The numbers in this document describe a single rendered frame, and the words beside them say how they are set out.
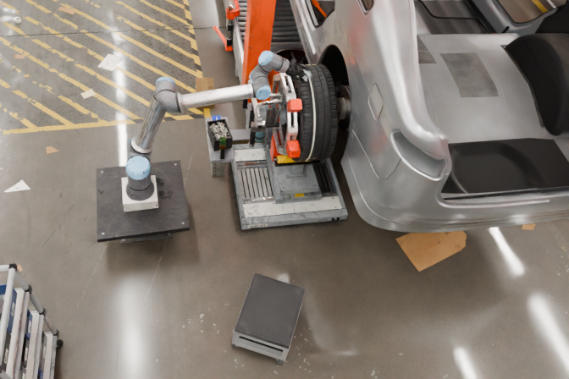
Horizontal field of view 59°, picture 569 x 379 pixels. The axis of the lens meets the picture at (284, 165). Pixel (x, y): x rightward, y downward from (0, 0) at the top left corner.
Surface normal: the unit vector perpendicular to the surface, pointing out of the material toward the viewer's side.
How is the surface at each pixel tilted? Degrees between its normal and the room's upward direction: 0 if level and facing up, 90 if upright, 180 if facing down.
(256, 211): 0
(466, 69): 2
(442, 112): 22
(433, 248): 1
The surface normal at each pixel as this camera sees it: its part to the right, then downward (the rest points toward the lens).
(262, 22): 0.18, 0.78
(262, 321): 0.12, -0.62
